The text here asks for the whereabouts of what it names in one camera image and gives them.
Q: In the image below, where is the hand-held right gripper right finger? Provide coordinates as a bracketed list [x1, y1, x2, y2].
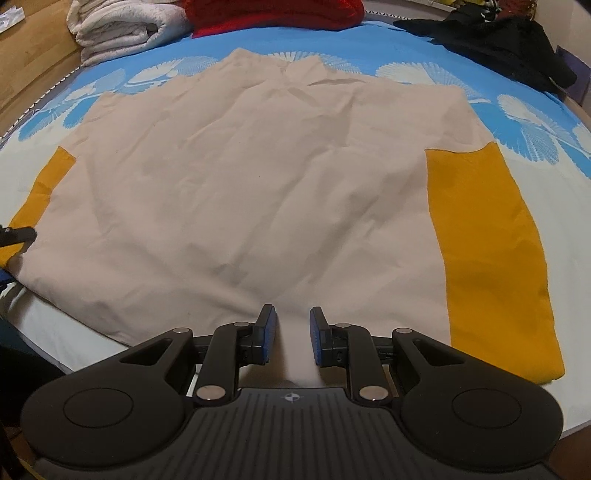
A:
[309, 305, 468, 404]

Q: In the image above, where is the black clothing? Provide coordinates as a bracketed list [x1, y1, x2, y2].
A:
[394, 7, 578, 99]

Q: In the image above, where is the red folded blanket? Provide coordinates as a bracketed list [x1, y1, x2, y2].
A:
[182, 0, 366, 38]

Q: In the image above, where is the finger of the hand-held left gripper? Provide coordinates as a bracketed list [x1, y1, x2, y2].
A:
[0, 224, 38, 246]

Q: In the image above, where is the beige and yellow shirt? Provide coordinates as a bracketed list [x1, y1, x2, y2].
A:
[0, 48, 567, 393]

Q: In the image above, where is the wooden bed frame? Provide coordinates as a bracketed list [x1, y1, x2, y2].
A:
[0, 0, 89, 137]

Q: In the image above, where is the blue bed sheet white print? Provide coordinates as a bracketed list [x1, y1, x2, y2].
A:
[0, 18, 591, 444]

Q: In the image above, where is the white folded blanket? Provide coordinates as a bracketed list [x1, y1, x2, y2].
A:
[66, 0, 193, 66]

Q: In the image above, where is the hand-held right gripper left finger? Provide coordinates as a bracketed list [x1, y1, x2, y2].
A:
[119, 303, 280, 407]

